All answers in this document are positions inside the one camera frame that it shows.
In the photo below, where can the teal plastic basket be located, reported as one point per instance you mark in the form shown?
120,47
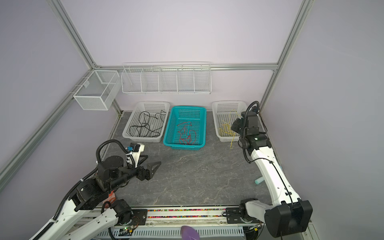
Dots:
186,128

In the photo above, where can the purple object at front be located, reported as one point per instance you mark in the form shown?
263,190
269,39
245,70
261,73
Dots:
189,233

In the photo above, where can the white mesh wall box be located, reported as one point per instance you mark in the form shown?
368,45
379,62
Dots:
99,90

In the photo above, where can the right white plastic basket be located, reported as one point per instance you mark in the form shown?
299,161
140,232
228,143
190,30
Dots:
225,113

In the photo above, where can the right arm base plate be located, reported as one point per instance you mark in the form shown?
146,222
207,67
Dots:
234,216

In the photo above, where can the left white plastic basket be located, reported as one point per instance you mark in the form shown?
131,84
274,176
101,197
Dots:
147,122

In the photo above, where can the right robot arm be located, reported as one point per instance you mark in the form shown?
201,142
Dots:
288,214

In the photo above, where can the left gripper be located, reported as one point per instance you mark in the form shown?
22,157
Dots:
149,173

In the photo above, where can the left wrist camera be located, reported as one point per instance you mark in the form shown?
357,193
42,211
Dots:
133,154

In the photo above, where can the white plastic basket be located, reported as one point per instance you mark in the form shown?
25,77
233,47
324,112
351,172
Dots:
225,113
147,122

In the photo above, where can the white wire wall shelf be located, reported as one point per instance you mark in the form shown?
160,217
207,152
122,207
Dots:
166,78

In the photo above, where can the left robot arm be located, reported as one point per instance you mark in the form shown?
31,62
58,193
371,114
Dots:
84,197

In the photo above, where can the red rubber glove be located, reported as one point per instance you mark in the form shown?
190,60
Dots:
112,197

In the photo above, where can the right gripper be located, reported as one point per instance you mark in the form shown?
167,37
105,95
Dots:
236,127

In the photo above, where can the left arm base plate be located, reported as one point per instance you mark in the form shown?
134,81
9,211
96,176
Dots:
136,217

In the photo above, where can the light blue plastic scraper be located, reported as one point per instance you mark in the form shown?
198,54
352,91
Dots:
259,180

